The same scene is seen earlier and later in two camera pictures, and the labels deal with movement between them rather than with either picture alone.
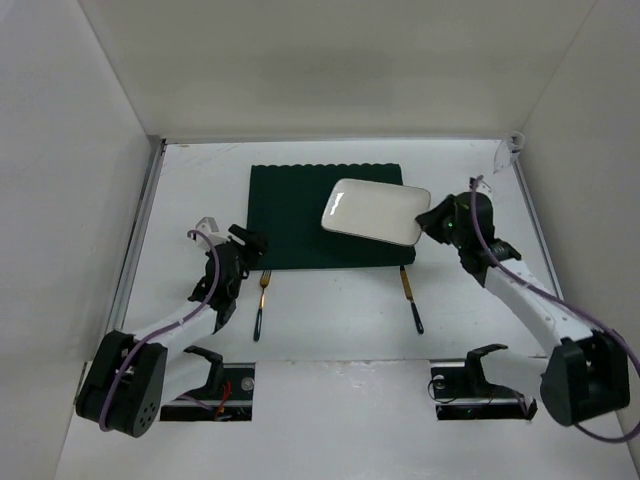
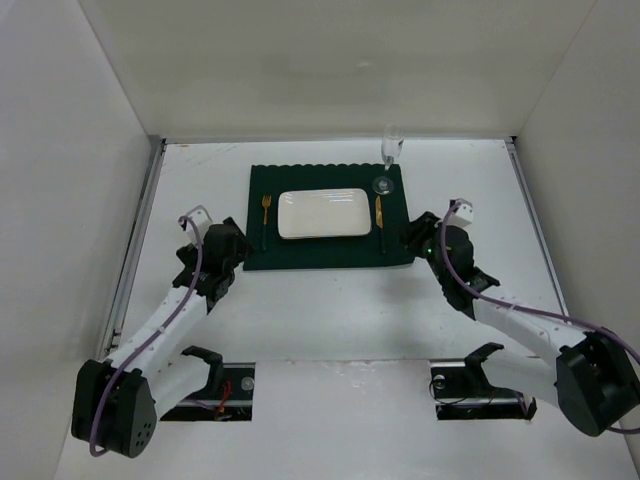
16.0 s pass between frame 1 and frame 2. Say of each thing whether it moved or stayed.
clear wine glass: moved
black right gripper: moved
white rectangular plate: moved
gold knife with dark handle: moved
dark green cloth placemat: stayed
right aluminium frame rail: stayed
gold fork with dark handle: moved
